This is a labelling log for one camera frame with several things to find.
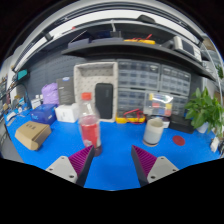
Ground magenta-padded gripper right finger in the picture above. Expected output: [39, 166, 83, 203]
[130, 144, 180, 187]

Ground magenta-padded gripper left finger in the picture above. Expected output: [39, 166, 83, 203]
[45, 144, 96, 188]

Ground clear bottle red label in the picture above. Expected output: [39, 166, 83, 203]
[77, 91, 103, 158]

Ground flat round red coaster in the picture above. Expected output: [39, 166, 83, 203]
[172, 134, 186, 147]

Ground grey ceramic cup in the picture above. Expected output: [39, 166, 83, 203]
[142, 117, 165, 148]

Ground small dark box white label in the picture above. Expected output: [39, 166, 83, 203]
[161, 116, 172, 129]

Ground brown cardboard box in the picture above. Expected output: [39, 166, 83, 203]
[14, 120, 53, 152]

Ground black box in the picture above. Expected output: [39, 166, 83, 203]
[169, 114, 195, 134]

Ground white carton box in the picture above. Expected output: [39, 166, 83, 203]
[54, 103, 81, 124]

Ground yellow multimeter with leads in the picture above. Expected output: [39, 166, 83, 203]
[115, 108, 147, 125]

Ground blue carton box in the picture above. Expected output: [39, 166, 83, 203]
[29, 103, 58, 126]

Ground clear organizer with coloured parts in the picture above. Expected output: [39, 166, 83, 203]
[143, 91, 174, 118]

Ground grey small-parts drawer cabinet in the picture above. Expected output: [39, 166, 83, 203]
[117, 88, 148, 118]
[160, 64, 192, 98]
[171, 94, 190, 118]
[117, 59, 162, 91]

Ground green potted plant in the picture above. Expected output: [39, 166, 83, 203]
[184, 87, 224, 139]

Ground purple plastic bag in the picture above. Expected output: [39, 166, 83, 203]
[41, 82, 60, 106]

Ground dark grey flat box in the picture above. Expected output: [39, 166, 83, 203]
[55, 76, 76, 106]

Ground black rectangular device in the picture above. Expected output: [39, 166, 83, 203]
[94, 82, 114, 120]

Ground white perforated tray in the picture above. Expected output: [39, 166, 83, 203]
[73, 61, 119, 123]

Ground dark grey shelf unit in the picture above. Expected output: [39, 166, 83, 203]
[14, 8, 219, 83]

